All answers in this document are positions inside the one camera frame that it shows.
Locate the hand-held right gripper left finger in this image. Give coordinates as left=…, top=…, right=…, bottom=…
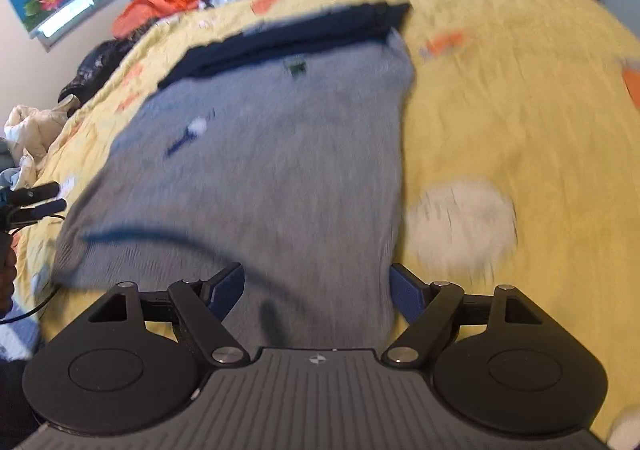
left=87, top=262, right=250, bottom=368

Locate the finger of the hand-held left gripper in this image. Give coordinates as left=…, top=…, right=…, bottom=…
left=0, top=182, right=61, bottom=207
left=2, top=199, right=68, bottom=227

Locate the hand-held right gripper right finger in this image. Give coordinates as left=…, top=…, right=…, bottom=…
left=382, top=263, right=546, bottom=367

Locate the grey shirt with navy trim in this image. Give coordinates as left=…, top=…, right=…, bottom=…
left=52, top=1, right=418, bottom=348

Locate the person's left hand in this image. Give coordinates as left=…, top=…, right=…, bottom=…
left=0, top=250, right=18, bottom=316

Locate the cream crumpled garment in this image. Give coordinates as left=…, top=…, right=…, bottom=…
left=4, top=94, right=82, bottom=192

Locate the light blue cloth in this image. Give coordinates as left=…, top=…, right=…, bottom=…
left=0, top=302, right=45, bottom=362

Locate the black jacket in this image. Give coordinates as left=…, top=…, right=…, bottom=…
left=58, top=36, right=137, bottom=104

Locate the window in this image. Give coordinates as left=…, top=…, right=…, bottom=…
left=30, top=0, right=147, bottom=52

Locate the yellow printed blanket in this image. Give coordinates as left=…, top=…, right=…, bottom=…
left=12, top=0, right=640, bottom=446

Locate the orange garment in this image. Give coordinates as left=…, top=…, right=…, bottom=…
left=111, top=0, right=207, bottom=39

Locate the black cable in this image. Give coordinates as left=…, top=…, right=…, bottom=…
left=0, top=214, right=288, bottom=337

